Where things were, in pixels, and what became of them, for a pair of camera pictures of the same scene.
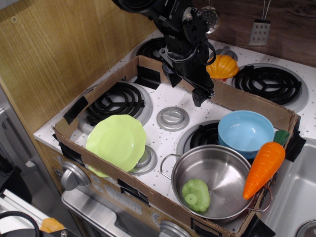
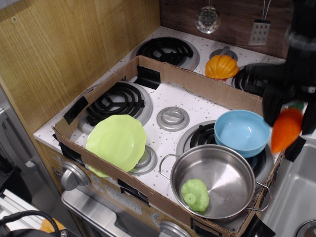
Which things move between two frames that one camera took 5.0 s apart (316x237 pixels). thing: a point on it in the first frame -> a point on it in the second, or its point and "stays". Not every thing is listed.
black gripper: x=192 y=65 -> x=278 y=92
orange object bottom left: x=50 y=224 stays
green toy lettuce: x=196 y=194 stays
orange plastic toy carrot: x=267 y=160 -> x=287 y=127
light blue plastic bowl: x=247 y=131 stays
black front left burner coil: x=123 y=98 stays
